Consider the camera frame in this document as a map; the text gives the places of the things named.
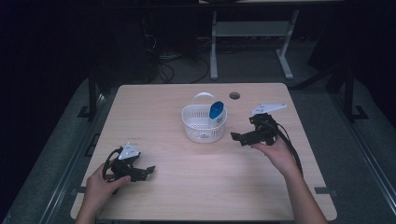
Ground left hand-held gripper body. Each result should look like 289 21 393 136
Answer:
106 142 145 183

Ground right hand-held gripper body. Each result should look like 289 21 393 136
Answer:
248 103 288 147

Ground white bottle with blue cap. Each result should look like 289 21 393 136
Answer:
207 100 226 129

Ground white plastic basket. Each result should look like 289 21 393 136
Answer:
181 91 228 145

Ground person's right hand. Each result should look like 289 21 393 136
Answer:
251 135 301 179

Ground person's left hand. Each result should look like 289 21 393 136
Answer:
83 162 132 214

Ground black metal stand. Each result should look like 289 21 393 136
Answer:
77 74 105 121
341 65 370 123

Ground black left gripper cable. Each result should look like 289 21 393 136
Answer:
102 147 124 182

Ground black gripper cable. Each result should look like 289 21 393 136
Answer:
102 147 124 182
268 120 304 176

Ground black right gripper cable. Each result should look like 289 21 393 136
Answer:
268 120 304 176

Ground black floor cables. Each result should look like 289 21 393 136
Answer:
155 53 211 85

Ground white metal desk frame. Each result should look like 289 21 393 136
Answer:
209 8 301 80

